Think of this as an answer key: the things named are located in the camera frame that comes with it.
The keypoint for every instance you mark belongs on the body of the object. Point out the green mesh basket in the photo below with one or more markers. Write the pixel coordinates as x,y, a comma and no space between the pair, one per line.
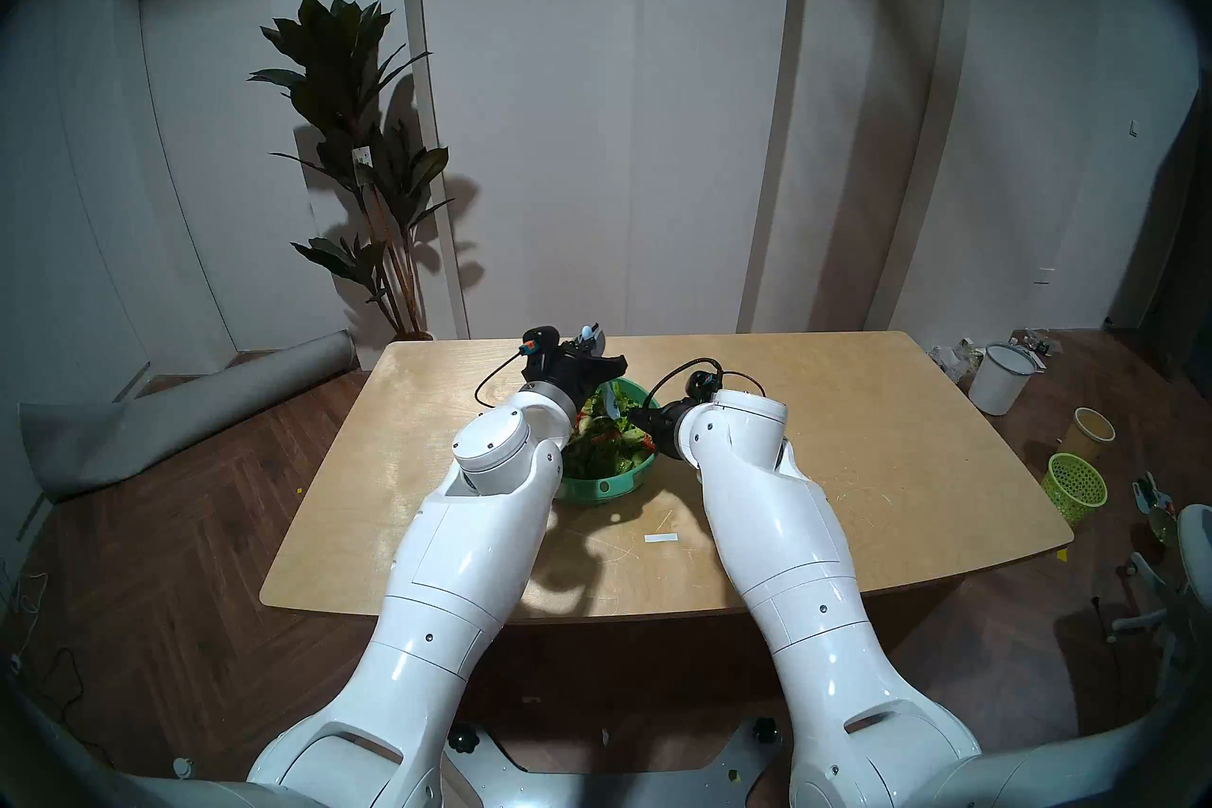
1075,489

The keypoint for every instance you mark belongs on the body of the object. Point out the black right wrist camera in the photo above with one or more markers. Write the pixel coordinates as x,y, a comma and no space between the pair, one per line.
703,386

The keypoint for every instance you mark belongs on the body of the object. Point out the small debris pile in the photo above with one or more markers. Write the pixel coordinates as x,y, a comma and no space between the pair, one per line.
1037,340

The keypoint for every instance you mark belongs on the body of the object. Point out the light blue spoon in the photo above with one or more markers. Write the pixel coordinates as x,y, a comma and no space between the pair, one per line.
613,404

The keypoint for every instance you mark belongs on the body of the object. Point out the green and white floor clutter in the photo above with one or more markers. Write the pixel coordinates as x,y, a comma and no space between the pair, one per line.
1157,513

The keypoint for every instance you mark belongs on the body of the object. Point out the chopped vegetable salad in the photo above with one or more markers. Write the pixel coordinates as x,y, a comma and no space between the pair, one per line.
615,448

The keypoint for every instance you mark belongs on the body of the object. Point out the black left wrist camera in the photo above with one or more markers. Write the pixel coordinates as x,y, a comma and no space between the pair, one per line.
542,339

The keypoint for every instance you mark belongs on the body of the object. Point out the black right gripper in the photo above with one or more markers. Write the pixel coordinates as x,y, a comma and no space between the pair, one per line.
674,432

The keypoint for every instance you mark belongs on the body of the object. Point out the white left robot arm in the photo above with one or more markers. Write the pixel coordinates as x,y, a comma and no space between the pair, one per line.
464,560

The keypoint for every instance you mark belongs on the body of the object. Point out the green salad bowl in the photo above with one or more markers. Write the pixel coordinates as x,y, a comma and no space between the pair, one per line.
606,491

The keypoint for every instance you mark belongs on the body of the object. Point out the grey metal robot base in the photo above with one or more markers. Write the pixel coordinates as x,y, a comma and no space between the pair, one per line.
615,787

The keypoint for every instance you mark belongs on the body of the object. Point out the white office chair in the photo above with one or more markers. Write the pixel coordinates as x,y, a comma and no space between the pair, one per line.
1198,550

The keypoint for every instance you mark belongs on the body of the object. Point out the black base knob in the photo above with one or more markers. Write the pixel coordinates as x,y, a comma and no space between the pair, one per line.
764,730
464,740

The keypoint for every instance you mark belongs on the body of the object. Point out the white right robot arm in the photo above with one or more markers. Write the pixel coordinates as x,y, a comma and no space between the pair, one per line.
776,550

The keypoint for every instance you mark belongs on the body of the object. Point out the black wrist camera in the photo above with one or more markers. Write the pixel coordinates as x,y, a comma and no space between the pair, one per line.
542,339
703,386

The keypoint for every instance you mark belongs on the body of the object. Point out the white floor plug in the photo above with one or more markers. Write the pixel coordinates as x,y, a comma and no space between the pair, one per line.
183,766

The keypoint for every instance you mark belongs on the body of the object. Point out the white bucket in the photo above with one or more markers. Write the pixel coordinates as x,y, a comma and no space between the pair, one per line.
999,380

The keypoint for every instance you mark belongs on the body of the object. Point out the crumpled white trash pile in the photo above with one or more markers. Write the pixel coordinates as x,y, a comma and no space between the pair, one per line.
952,361

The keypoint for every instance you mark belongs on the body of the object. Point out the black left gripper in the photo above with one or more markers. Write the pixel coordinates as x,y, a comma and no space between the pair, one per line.
573,375

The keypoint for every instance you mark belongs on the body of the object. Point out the rolled grey carpet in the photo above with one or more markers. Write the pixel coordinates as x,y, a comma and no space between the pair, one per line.
180,423

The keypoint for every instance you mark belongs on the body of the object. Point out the tall potted plant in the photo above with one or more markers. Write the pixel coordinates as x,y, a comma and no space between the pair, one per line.
341,58

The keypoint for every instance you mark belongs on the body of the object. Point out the yellow paper cup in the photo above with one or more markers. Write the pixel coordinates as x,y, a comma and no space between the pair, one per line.
1089,437

